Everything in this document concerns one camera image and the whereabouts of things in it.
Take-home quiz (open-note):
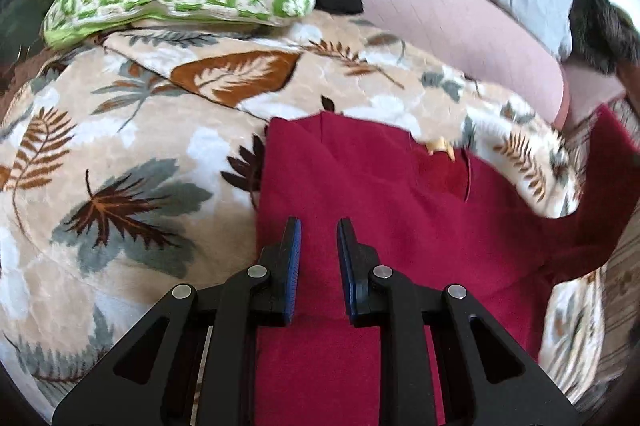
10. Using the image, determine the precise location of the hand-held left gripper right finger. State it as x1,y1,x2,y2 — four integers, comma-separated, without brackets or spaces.
337,218,582,426

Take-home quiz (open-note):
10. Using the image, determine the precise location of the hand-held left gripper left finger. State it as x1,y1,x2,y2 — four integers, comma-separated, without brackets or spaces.
52,216,303,426

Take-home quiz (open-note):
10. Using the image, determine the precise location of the red fleece garment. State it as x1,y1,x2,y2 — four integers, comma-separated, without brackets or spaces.
254,103,640,426

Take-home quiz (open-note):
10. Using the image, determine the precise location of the beige leaf-print blanket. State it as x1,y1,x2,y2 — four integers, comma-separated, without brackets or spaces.
0,10,622,413

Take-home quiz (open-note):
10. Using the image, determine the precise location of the pink bolster cushion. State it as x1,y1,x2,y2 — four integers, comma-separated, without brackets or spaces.
357,0,571,129

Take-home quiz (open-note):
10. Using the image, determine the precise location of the striped floral cushion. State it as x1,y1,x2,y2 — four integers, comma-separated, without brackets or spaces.
560,98,640,407

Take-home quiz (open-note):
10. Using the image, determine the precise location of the pink sofa backrest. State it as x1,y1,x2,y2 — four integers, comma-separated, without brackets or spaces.
561,62,628,127

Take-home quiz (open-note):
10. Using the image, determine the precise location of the dark fur-trimmed jacket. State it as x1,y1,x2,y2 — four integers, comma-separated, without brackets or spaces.
568,0,640,77

